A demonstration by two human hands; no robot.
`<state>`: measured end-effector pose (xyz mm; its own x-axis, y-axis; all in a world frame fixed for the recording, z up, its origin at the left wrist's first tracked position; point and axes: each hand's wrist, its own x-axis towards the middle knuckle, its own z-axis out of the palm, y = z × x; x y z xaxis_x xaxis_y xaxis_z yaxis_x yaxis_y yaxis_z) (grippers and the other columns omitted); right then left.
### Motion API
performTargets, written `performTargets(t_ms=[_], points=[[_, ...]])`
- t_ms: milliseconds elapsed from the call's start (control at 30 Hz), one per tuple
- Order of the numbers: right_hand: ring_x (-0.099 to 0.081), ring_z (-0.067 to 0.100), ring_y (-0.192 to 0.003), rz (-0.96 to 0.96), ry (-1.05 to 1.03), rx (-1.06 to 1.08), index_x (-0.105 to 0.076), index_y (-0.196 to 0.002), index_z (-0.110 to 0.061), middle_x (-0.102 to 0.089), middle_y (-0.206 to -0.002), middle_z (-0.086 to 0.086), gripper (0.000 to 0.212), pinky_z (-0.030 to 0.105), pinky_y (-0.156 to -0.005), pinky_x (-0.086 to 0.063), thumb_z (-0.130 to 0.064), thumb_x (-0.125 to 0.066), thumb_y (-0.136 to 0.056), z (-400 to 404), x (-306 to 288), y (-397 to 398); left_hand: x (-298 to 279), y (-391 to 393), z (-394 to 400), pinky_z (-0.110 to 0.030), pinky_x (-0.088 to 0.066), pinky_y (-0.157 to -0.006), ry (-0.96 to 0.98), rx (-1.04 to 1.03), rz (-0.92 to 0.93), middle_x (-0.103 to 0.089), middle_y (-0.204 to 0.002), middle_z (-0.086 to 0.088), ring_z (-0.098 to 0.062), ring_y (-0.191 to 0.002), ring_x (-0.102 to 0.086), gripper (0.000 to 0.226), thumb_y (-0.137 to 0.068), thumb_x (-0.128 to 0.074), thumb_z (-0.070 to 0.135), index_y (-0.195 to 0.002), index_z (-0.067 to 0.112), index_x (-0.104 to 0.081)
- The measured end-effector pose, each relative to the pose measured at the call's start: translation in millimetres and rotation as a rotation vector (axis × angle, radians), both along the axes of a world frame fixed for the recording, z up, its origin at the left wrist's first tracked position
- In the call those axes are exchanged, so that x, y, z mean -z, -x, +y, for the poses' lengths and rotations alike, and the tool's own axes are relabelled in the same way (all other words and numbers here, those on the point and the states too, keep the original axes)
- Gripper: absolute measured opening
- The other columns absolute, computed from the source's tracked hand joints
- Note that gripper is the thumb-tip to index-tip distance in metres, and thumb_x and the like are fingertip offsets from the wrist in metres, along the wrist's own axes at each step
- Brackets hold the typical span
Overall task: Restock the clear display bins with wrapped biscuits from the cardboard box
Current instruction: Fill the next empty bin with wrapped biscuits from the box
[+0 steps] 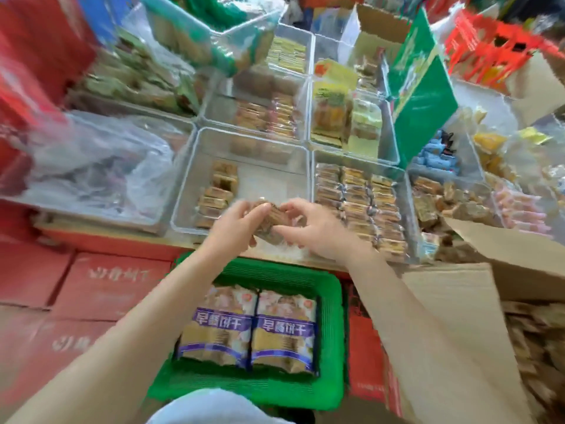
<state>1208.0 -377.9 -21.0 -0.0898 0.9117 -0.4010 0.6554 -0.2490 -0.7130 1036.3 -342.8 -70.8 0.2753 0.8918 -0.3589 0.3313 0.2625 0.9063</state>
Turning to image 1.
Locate purple banded snack bag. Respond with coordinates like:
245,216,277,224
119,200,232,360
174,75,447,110
251,290,319,376
176,284,258,368

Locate pile of yellow green packets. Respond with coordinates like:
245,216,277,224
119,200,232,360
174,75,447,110
311,81,384,158

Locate pile of pink snack packets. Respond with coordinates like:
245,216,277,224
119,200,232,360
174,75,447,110
493,186,554,238

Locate large open cardboard box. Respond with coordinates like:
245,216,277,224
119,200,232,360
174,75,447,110
399,217,565,424

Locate person's left hand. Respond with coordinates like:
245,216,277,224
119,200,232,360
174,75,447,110
201,199,273,264

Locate tall red carton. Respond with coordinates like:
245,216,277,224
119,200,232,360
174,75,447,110
0,0,99,197

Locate person's left forearm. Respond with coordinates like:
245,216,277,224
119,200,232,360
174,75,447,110
5,248,231,424

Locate pile of brown snack pieces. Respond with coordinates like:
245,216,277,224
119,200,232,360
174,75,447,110
413,175,497,230

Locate pile of tan snack packets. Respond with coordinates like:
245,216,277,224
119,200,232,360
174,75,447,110
502,301,565,424

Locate person's right forearm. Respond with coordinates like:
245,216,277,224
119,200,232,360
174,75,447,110
343,252,536,424

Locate person's right hand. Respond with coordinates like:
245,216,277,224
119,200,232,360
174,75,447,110
273,198,377,266

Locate white garment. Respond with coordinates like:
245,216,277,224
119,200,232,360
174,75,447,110
147,388,293,424

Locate rows of brown striped packets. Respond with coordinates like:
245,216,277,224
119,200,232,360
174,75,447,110
315,163,409,262

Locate stack of pale yellow packets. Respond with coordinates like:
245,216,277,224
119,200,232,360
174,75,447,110
266,36,308,74

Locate small open cardboard box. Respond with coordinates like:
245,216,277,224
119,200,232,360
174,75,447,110
339,3,412,94

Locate green plastic basket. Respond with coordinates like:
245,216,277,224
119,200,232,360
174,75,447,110
147,253,346,412

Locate crumpled clear plastic bag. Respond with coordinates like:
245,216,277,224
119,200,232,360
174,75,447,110
20,111,178,222

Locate row of brown snack packets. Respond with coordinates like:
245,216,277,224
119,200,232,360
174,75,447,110
194,160,240,230

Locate handful of brown snack packets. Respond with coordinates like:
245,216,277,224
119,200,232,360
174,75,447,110
251,199,306,246

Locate stack of orange snack packets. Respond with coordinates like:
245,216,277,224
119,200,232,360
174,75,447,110
233,93,297,140

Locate large clear plastic bin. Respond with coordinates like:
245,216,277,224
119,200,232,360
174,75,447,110
0,101,198,235

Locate pile of blue snack packets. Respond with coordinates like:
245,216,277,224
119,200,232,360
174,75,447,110
411,129,461,173

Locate green carton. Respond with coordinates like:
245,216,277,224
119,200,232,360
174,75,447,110
385,8,459,169

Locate red plastic crate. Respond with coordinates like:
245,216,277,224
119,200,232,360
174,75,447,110
443,8,565,90

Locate pile of yellow snack packets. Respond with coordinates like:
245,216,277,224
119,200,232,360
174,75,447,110
471,131,509,173

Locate pile of green snack packets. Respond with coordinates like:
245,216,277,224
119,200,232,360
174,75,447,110
82,30,203,116

